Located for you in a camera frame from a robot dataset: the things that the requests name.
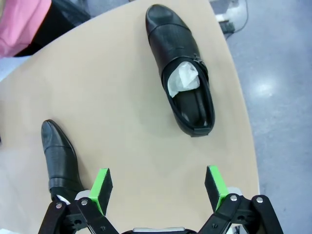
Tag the black leather shoe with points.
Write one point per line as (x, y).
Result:
(170, 36)
(58, 156)

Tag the person in pink hoodie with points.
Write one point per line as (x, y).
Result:
(19, 26)

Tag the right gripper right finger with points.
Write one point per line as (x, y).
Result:
(215, 187)

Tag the white crumpled stuffing paper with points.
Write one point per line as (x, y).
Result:
(185, 78)

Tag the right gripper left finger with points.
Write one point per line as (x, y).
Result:
(101, 192)

